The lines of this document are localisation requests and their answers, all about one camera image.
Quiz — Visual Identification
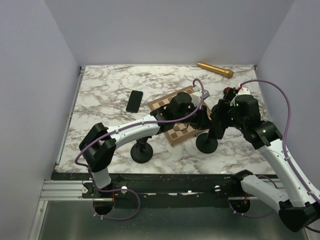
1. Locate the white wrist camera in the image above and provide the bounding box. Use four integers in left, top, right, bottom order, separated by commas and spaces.
190, 86, 210, 107
230, 87, 251, 107

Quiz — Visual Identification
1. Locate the aluminium rail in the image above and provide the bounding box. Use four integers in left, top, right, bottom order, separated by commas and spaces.
40, 175, 256, 209

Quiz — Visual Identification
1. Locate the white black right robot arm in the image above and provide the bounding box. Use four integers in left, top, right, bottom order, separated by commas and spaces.
209, 94, 320, 232

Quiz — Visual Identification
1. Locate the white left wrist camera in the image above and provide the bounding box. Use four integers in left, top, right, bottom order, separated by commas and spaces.
190, 86, 210, 107

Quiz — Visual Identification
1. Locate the red black knob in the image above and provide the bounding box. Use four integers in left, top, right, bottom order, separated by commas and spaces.
223, 87, 230, 96

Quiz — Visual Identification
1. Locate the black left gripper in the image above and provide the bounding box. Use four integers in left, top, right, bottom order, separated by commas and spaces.
174, 102, 214, 131

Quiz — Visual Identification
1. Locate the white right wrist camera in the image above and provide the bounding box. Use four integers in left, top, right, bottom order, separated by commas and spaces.
230, 87, 251, 107

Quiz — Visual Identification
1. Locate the gold microphone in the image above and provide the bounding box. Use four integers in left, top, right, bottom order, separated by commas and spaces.
197, 62, 234, 78

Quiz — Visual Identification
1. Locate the black mounting base plate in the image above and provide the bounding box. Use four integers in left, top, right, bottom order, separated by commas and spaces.
51, 172, 249, 209

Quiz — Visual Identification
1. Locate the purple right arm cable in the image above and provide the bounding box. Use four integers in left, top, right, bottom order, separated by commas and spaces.
238, 79, 320, 233

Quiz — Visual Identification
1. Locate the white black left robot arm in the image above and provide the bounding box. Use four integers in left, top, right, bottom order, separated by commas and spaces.
79, 90, 210, 198

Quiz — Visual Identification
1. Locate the wooden chessboard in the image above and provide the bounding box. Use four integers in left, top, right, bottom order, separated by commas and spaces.
148, 85, 204, 147

